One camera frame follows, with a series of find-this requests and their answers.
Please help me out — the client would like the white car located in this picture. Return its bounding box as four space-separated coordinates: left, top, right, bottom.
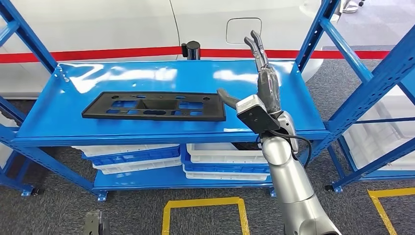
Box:
0 0 342 99

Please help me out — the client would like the white swivel chair base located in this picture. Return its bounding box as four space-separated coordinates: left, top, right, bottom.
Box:
342 0 366 14

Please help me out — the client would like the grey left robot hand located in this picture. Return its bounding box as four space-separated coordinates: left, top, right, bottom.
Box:
83 210 111 235

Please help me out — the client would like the blue metal shelf rack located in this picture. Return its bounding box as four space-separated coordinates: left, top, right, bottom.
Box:
325 66 415 194
0 150 45 197
0 0 415 202

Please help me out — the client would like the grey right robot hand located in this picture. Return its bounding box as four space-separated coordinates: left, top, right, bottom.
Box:
216 30 283 115

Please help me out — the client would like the black stanchion post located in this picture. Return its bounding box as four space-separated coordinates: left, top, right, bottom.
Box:
181 40 201 61

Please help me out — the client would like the black plastic panel part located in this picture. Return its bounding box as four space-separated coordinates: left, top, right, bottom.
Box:
81 91 227 122

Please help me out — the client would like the yellow floor tape square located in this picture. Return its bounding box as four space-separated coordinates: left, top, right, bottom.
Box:
161 196 251 235
368 187 415 235

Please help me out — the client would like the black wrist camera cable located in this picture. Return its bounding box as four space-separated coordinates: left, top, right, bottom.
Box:
257 129 313 170

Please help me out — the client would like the blue plastic tray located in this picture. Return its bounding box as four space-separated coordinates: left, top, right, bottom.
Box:
180 144 272 174

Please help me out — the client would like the translucent white plastic crate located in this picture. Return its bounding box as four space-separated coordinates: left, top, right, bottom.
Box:
343 129 415 171
0 112 17 169
351 85 415 143

